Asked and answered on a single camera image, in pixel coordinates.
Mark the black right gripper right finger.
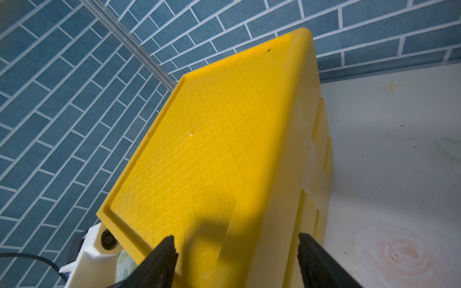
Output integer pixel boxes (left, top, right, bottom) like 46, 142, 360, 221
297, 233, 362, 288

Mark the yellow drawer cabinet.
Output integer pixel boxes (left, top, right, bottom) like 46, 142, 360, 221
97, 28, 334, 288

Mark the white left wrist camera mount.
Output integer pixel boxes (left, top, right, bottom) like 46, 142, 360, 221
60, 223, 122, 288

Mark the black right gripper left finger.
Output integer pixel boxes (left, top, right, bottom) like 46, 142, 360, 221
109, 235, 178, 288

